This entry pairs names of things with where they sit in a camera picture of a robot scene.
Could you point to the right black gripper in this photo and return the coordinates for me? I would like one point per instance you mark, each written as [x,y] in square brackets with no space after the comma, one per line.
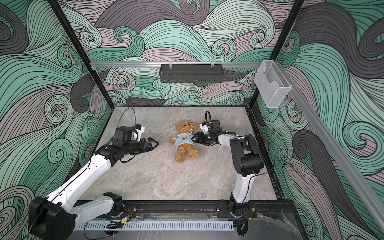
[198,134]

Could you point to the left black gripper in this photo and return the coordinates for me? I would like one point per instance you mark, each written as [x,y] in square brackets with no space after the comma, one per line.
[144,148]

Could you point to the brown teddy bear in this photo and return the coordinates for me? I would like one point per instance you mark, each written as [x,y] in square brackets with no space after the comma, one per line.
[186,150]

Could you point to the light blue fleece hoodie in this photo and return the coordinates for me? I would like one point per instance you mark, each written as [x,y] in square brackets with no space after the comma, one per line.
[181,139]

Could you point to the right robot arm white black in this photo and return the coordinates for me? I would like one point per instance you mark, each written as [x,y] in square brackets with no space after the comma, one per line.
[246,156]

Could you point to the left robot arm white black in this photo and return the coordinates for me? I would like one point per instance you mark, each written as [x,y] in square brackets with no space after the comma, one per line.
[55,217]

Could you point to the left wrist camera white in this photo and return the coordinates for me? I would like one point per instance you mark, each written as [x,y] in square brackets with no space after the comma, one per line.
[138,131]

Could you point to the black wall tray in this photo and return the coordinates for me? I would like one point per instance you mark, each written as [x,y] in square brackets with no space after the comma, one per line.
[191,74]

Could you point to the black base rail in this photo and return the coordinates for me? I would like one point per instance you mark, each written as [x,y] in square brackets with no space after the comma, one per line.
[223,209]

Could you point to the aluminium rail back wall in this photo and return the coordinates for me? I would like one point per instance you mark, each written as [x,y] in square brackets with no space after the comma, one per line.
[144,64]

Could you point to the aluminium rail wall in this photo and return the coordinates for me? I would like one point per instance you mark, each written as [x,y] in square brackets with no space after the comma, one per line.
[368,196]
[144,64]

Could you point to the clear plastic wall bin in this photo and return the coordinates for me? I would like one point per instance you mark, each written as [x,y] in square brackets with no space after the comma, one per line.
[273,83]

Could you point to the white slotted cable duct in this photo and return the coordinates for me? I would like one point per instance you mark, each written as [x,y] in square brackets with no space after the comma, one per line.
[162,226]

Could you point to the aluminium rail right wall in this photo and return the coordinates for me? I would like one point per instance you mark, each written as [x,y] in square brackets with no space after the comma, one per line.
[368,196]

